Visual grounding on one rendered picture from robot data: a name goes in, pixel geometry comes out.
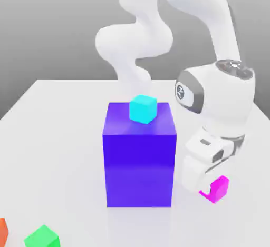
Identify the large purple box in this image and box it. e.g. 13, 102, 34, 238
102, 102, 178, 208

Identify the small cyan cube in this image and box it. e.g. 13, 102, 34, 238
129, 94, 158, 125

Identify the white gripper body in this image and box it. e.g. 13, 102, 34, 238
182, 153, 212, 195

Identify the small orange cube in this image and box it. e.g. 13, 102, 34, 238
0, 217, 9, 247

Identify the small green cube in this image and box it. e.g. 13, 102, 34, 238
24, 224, 61, 247

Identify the small magenta cube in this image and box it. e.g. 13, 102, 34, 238
199, 175, 230, 205

